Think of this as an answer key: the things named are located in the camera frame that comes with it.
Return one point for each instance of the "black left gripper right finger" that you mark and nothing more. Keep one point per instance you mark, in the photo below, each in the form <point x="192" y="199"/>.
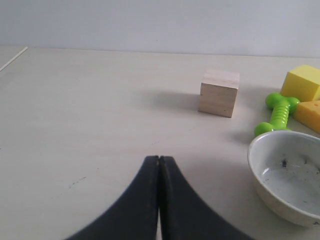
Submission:
<point x="183" y="214"/>

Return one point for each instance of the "white ceramic bowl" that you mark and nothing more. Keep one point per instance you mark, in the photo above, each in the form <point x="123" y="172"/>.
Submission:
<point x="285" y="166"/>

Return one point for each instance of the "yellow foam cube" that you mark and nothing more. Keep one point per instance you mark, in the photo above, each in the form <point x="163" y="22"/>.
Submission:
<point x="303" y="83"/>

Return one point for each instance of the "orange cheese wedge toy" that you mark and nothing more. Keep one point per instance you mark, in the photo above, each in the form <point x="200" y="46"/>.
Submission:
<point x="308" y="114"/>

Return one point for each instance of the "green plastic bone toy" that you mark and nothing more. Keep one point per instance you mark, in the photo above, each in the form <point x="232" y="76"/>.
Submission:
<point x="281" y="107"/>

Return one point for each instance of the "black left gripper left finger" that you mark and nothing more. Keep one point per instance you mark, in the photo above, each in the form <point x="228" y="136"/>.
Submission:
<point x="134" y="216"/>

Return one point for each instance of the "light wooden cube block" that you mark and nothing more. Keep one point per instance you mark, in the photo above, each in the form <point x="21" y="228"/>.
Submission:
<point x="218" y="92"/>

